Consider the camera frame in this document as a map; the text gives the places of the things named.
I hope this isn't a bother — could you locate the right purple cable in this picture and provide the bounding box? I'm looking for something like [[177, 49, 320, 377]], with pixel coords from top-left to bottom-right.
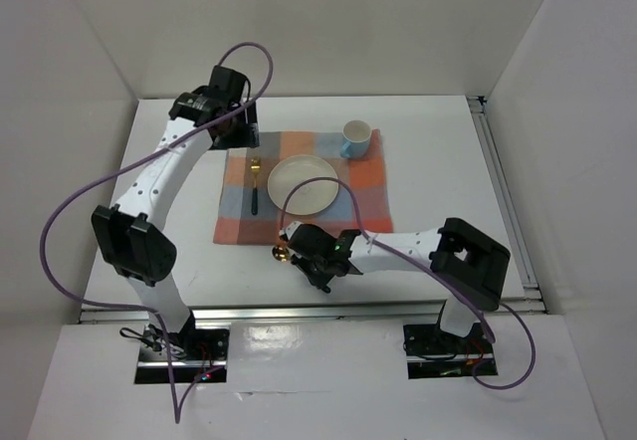
[[278, 177, 536, 390]]

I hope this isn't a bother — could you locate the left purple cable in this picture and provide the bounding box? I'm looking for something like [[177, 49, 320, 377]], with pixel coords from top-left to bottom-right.
[[38, 42, 274, 424]]

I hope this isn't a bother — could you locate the purple cable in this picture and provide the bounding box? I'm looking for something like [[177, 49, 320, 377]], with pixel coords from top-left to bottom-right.
[[38, 42, 274, 424], [278, 177, 536, 390]]

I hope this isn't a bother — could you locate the light blue mug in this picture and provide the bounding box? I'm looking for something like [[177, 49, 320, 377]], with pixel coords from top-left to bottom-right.
[[340, 120, 372, 159]]

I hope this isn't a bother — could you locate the gold fork green handle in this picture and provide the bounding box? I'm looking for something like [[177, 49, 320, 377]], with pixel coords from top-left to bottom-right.
[[250, 157, 261, 216]]

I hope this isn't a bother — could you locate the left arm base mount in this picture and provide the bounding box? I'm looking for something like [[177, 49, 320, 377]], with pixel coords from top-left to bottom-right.
[[119, 326, 230, 385]]

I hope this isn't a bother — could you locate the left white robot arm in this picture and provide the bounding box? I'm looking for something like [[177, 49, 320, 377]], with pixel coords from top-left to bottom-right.
[[91, 66, 259, 359]]

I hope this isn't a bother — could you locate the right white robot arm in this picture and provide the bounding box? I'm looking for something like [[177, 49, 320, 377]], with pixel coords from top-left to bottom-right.
[[279, 218, 511, 352]]

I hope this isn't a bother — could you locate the aluminium side rail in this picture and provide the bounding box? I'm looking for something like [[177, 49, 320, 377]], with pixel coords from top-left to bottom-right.
[[466, 96, 546, 312]]

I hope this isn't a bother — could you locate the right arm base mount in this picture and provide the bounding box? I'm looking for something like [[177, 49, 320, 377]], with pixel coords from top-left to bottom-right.
[[403, 324, 498, 379]]

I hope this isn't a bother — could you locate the cream ceramic plate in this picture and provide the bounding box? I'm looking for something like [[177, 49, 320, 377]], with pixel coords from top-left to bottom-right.
[[267, 154, 339, 216]]

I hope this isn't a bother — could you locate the gold spoon green handle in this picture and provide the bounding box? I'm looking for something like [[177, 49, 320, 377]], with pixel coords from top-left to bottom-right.
[[272, 245, 291, 263]]

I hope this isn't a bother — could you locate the checkered orange blue cloth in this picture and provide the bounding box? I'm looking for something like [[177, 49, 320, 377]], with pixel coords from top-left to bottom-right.
[[213, 129, 393, 245]]

